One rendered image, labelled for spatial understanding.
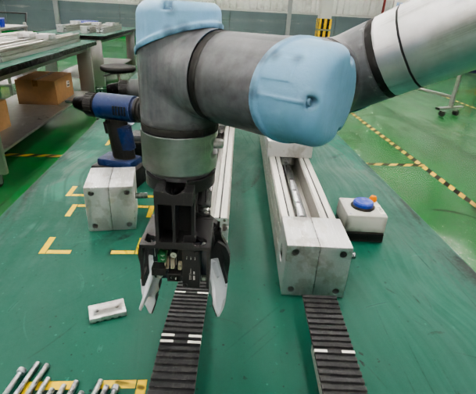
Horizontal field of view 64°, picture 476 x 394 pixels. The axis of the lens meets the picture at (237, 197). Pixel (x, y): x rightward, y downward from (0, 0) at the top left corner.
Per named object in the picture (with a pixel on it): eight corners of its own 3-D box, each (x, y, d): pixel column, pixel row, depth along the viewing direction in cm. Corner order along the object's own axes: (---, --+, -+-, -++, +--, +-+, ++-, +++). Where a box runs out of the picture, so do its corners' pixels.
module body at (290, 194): (331, 263, 69) (338, 223, 65) (276, 261, 69) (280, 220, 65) (285, 134, 141) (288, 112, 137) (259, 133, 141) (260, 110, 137)
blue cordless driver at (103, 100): (139, 191, 92) (133, 100, 82) (67, 180, 95) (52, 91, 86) (153, 180, 98) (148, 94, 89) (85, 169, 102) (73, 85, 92)
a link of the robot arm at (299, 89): (384, 40, 30) (269, 30, 36) (322, 37, 22) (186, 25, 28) (363, 135, 34) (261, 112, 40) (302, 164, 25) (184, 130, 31)
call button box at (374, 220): (381, 243, 76) (389, 215, 74) (334, 240, 76) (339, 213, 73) (370, 223, 83) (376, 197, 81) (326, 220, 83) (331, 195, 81)
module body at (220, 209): (227, 259, 69) (228, 218, 65) (171, 256, 69) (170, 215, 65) (234, 131, 141) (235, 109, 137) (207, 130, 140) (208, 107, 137)
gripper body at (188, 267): (139, 291, 40) (130, 187, 35) (155, 245, 48) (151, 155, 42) (212, 294, 40) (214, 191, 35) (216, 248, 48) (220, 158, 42)
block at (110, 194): (148, 228, 77) (145, 185, 73) (88, 231, 75) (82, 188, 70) (148, 205, 86) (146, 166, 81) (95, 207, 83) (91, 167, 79)
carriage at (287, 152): (309, 169, 95) (313, 142, 92) (266, 166, 95) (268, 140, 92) (301, 148, 110) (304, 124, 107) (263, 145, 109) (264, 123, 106)
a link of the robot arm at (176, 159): (149, 116, 41) (226, 119, 41) (152, 155, 43) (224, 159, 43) (131, 137, 34) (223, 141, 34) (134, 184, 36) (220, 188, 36)
